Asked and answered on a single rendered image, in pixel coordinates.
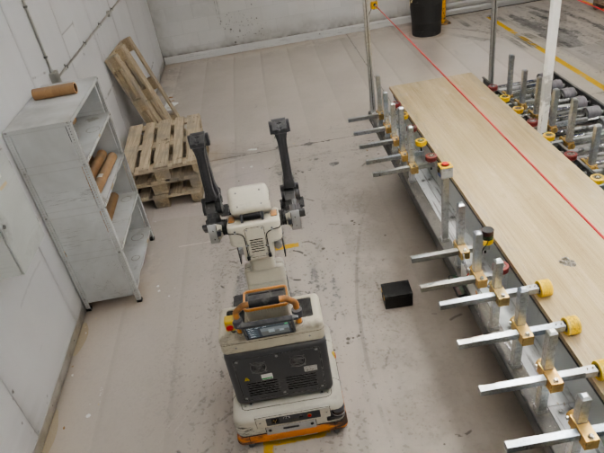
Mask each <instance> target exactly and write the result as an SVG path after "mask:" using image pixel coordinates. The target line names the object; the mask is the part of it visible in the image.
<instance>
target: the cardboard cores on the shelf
mask: <svg viewBox="0 0 604 453"><path fill-rule="evenodd" d="M116 160H117V155H116V154H115V153H113V152H110V153H109V154H108V155H107V152H106V151H105V150H102V149H101V150H99V151H98V152H97V154H96V156H95V158H94V159H93V156H91V159H90V161H89V163H88V164H89V166H90V168H91V171H92V173H93V177H94V179H95V181H96V184H97V186H98V189H99V191H100V193H102V190H103V187H104V185H105V183H106V182H107V180H108V177H109V175H110V173H111V170H112V167H113V166H114V164H115V162H116ZM118 198H119V195H118V194H117V193H116V192H112V193H111V196H110V198H109V201H108V204H107V206H106V209H107V211H108V213H109V216H110V218H111V221H112V218H113V215H114V211H115V209H116V205H117V202H118Z"/></svg>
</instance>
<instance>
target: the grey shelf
mask: <svg viewBox="0 0 604 453"><path fill-rule="evenodd" d="M72 82H75V83H76V86H77V89H78V93H74V94H69V95H63V96H58V97H53V98H48V99H42V100H37V101H35V100H34V99H33V98H32V97H31V98H30V100H29V101H28V102H27V103H26V104H25V105H24V107H23V108H22V109H21V110H20V112H19V113H18V114H17V115H16V116H15V118H14V119H13V120H12V121H11V123H10V124H9V125H8V126H7V127H6V129H5V130H4V131H3V132H2V134H3V136H4V140H5V142H6V144H7V145H8V147H9V149H10V151H11V153H12V155H13V158H14V160H15V162H16V164H17V166H18V168H19V170H20V172H21V174H22V177H23V179H24V180H25V182H26V185H27V187H28V189H29V191H30V193H31V196H32V197H33V199H34V201H35V203H36V205H37V208H38V210H39V212H40V214H41V216H42V218H43V220H44V222H45V224H46V226H47V228H48V230H49V233H50V235H51V237H52V239H53V241H54V243H55V245H56V247H57V249H58V251H59V254H60V256H61V258H62V260H63V262H64V264H65V265H66V267H67V270H68V272H69V274H70V277H71V279H72V281H73V282H74V284H75V287H76V289H77V291H78V293H79V295H80V297H81V299H82V301H83V303H84V306H85V308H86V312H88V311H92V309H93V307H92V306H89V304H88V302H89V303H92V302H97V301H102V300H107V299H112V298H122V297H126V296H132V295H135V298H136V300H137V302H142V300H143V298H142V297H141V294H140V292H139V289H138V284H139V274H140V271H141V269H142V266H143V263H144V260H145V256H146V251H147V244H148V239H149V237H150V241H154V240H155V237H154V235H153V232H152V229H151V227H150V225H149V222H148V219H147V214H146V212H145V210H144V207H143V204H142V201H141V199H140V197H139V194H138V189H137V186H136V184H135V182H134V179H133V176H132V173H131V171H130V169H129V164H128V161H127V158H126V156H125V154H124V151H123V148H122V145H121V143H120V139H119V136H118V133H117V130H116V128H115V126H114V123H113V120H112V117H111V113H110V111H109V108H108V105H107V102H106V100H105V98H104V95H103V92H102V88H101V85H100V83H99V80H98V77H97V76H93V77H87V78H83V79H77V80H72V81H66V82H62V83H56V84H46V85H42V86H41V87H47V86H52V85H57V84H67V83H72ZM95 86H96V88H97V90H96V88H95ZM41 87H40V88H41ZM98 87H99V88H98ZM99 90H100V91H99ZM97 91H98V93H97ZM98 94H99V95H98ZM99 96H100V98H99ZM100 99H101V100H100ZM101 101H102V102H101ZM104 104H105V105H104ZM102 106H103V107H102ZM103 109H104V110H103ZM106 109H107V110H106ZM104 111H105V112H104ZM75 118H76V123H75V125H73V123H72V122H73V121H74V119H75ZM109 123H110V125H109ZM74 126H75V127H74ZM110 126H111V127H110ZM66 128H67V129H66ZM70 131H71V132H70ZM67 132H68V133H67ZM111 132H112V133H111ZM76 133H77V134H76ZM68 134H69V135H68ZM71 134H72V135H71ZM112 134H113V135H112ZM115 134H116V135H115ZM77 135H78V136H77ZM113 136H114V137H113ZM70 138H71V140H72V142H71V140H70ZM114 139H115V140H114ZM115 141H116V143H115ZM116 144H117V145H116ZM117 146H118V147H117ZM101 149H102V150H105V151H106V152H107V155H108V154H109V153H110V152H113V153H115V154H116V155H117V160H116V162H115V164H114V166H113V167H112V170H111V173H110V175H109V177H108V180H107V182H106V183H105V185H104V187H103V190H102V193H100V191H99V189H98V186H97V184H96V181H95V179H94V177H93V173H92V171H91V168H90V166H89V164H88V163H89V161H90V159H91V156H93V159H94V158H95V156H96V154H97V152H98V151H99V150H101ZM118 149H119V150H118ZM119 151H120V152H119ZM124 160H125V161H124ZM122 161H123V163H122ZM125 162H126V163H125ZM123 164H124V165H123ZM124 166H125V167H124ZM82 167H83V169H84V170H83V169H82ZM125 168H126V170H125ZM127 168H128V169H127ZM85 169H86V170H85ZM126 171H127V172H126ZM84 173H85V175H84ZM88 174H89V175H88ZM127 174H128V175H127ZM85 176H86V177H85ZM89 177H90V178H89ZM128 177H129V178H128ZM86 178H87V180H86ZM129 181H130V182H129ZM88 183H89V184H90V186H89V184H88ZM130 184H131V185H130ZM133 184H134V185H133ZM131 186H132V188H131ZM90 187H91V189H92V190H91V189H90ZM132 189H133V190H132ZM92 192H93V193H92ZM112 192H116V193H117V194H118V195H119V198H118V202H117V205H116V209H115V211H114V215H113V218H112V221H111V218H110V216H109V213H108V211H107V209H106V206H107V204H108V201H109V198H110V196H111V193H112ZM95 194H96V195H95ZM97 197H98V198H97ZM138 206H139V207H138ZM139 209H140V210H139ZM142 209H143V210H142ZM100 211H101V213H102V214H101V213H100ZM140 211H141V212H140ZM143 213H144V214H143ZM141 214H142V215H141ZM144 215H145V216H144ZM142 216H143V217H142ZM102 218H103V219H102ZM143 219H144V220H143ZM103 220H104V221H103ZM47 221H48V222H47ZM144 221H145V223H144ZM104 222H105V224H104ZM107 223H108V224H107ZM105 225H106V226H105ZM146 226H147V227H146ZM106 227H107V228H106ZM107 229H108V230H107ZM108 231H109V233H108ZM150 233H151V234H150ZM64 251H65V253H66V254H65V253H64ZM66 255H67V256H66ZM133 293H134V294H133ZM136 294H137V295H136ZM87 300H88V301H87Z"/></svg>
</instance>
